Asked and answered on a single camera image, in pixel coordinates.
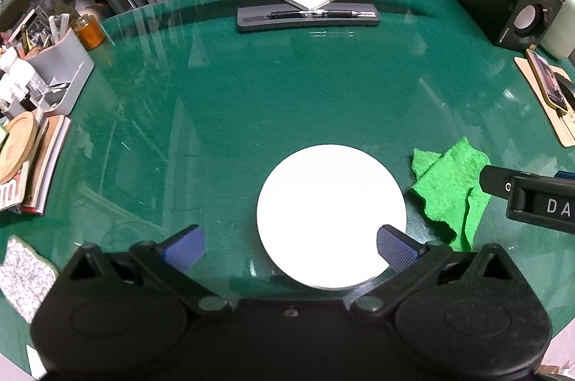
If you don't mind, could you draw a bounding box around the green cleaning cloth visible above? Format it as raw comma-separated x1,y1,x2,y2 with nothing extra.
411,137,490,252

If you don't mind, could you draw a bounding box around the white round bowl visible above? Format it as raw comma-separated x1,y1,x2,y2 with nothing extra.
256,145,406,291

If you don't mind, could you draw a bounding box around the wooden phone tray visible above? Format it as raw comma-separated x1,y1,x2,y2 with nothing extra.
514,57,574,148

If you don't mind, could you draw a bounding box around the smartphone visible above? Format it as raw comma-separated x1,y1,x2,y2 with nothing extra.
525,49,568,115

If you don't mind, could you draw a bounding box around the speckled stone coaster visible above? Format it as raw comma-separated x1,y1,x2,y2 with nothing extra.
1,235,59,324

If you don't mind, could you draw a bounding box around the white cup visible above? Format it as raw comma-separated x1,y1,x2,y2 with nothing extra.
541,0,575,60

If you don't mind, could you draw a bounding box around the stack of books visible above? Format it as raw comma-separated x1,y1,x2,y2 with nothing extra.
1,115,71,216

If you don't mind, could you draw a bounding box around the round wooden coaster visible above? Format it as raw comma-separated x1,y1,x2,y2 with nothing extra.
0,112,38,183

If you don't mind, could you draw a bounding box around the black desktop speaker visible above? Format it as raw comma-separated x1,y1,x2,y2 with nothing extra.
493,0,566,52

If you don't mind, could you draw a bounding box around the grey desk organizer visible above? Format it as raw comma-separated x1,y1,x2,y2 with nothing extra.
28,29,95,116

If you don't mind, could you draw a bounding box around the amber glass jar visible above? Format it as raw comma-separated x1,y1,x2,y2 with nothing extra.
73,13,105,50

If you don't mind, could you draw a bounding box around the black pen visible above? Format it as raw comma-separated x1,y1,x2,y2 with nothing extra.
265,9,378,19

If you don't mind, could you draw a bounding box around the black monitor stand base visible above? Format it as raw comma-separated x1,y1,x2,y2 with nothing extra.
237,0,380,33

